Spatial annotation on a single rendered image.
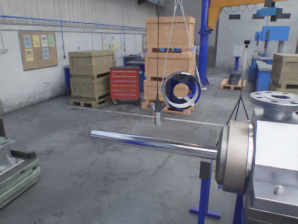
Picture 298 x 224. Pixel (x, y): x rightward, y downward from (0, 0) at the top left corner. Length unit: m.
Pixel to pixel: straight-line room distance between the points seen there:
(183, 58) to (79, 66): 2.54
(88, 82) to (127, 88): 0.95
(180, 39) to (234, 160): 4.38
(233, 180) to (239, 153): 0.13
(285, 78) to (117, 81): 3.71
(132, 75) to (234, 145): 4.90
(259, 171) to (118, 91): 5.16
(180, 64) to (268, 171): 4.41
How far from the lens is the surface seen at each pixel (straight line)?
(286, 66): 5.36
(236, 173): 1.15
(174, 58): 5.33
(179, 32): 5.33
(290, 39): 14.56
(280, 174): 1.10
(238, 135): 1.17
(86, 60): 5.90
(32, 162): 3.04
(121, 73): 5.89
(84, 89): 6.07
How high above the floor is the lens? 1.68
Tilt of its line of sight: 18 degrees down
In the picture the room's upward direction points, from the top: straight up
